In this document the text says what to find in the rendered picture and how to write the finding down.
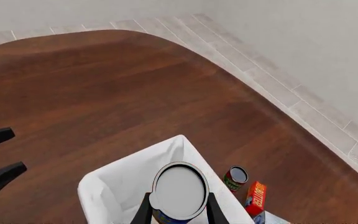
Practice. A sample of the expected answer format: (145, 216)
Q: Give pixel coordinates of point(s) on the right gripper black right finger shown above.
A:
(215, 211)

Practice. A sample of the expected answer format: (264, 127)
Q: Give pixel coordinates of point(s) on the white basket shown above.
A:
(120, 186)

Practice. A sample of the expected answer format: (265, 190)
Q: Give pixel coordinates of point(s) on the soup can with grey lid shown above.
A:
(180, 189)

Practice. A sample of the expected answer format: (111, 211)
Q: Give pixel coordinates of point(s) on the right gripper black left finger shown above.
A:
(143, 211)

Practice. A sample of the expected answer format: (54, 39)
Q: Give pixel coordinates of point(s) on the red and green tin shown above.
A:
(235, 179)

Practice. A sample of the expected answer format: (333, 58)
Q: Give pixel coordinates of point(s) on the white and blue box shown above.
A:
(270, 219)

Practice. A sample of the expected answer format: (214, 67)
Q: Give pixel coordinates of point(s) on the orange butter box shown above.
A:
(256, 198)

